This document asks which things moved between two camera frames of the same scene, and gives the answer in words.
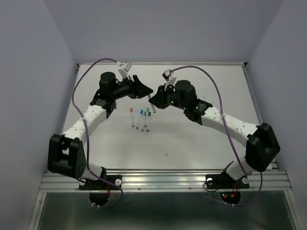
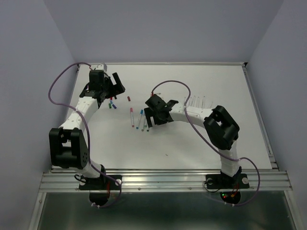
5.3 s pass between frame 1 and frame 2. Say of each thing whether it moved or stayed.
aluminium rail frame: stayed
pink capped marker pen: stayed
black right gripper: moved
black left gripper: moved
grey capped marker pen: stayed
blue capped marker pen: stayed
